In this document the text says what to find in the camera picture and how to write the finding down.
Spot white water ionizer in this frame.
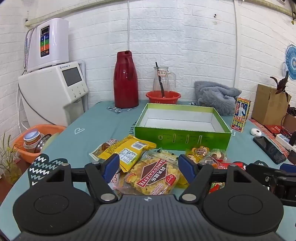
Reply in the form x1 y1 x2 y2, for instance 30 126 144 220
24 18 70 70

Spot dark red leafy plant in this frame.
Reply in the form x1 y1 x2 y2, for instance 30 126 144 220
270 71 292 103

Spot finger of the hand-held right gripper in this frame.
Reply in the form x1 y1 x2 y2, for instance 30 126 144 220
280 163 296 172
246 161 296 206

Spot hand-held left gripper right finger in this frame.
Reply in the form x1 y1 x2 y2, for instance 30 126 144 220
178 154 250 202

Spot teal tablecloth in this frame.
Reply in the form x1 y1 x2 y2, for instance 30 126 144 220
0 100 296 241

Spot black smartphone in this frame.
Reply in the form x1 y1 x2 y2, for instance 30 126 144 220
253 136 287 165

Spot small yellow snack packet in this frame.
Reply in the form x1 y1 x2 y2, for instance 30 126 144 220
185 146 210 163

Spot brown braised snack packet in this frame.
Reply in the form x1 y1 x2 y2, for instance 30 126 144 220
89 138 119 161

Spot yellow green drink carton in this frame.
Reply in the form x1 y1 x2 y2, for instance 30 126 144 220
231 97 251 133

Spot orange plastic basin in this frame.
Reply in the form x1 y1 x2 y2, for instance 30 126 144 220
9 124 66 165

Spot green cardboard box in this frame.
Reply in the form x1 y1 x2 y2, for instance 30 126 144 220
134 103 232 151

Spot clear nut snack packet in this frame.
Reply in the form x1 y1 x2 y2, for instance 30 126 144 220
203 148 228 165

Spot large yellow snack packet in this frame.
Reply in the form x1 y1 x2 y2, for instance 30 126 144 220
98 135 157 173

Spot flat red box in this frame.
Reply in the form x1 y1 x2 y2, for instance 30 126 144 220
264 124 285 135

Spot red checkered cloth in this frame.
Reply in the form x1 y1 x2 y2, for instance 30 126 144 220
248 118 292 158

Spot pale green plate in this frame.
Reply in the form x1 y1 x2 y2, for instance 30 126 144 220
42 133 61 149

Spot stacked metal bowls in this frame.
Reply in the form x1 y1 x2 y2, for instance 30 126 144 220
34 134 53 153

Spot white and red snack packet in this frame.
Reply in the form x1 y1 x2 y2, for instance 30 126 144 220
108 167 126 192

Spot red thermos jug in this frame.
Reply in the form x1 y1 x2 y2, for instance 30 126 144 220
113 50 139 109

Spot black stirring stick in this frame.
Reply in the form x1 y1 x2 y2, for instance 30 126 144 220
155 61 165 98

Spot white water dispenser with screen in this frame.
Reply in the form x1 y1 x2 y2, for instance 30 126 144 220
18 61 90 127

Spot patterned coaster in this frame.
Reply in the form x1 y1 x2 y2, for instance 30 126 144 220
106 105 133 114

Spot white power strip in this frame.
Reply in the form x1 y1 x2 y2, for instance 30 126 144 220
275 133 296 151

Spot red plastic basin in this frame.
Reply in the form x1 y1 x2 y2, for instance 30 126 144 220
145 91 182 104

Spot white wall pipe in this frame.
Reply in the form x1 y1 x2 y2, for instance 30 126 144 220
233 0 239 81

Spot clear cookie packet brown label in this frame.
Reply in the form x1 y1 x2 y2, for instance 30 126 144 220
124 148 186 195

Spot brown cardboard box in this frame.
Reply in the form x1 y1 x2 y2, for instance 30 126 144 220
251 84 292 126

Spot grey fluffy blanket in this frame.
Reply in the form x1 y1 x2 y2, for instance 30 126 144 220
194 80 242 116

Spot cup with blue lid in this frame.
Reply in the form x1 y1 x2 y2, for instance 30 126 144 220
23 130 40 147

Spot black zigzag oven mitt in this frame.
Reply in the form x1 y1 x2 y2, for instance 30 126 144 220
27 153 69 187

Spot glass pitcher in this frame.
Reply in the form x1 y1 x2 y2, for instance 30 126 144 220
153 67 177 93

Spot blue patterned round fan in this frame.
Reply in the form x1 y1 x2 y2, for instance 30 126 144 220
281 44 296 80

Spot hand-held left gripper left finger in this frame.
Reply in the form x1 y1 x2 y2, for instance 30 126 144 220
50 153 121 202

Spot metal flexible hose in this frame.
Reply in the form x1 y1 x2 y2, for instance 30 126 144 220
23 27 36 70

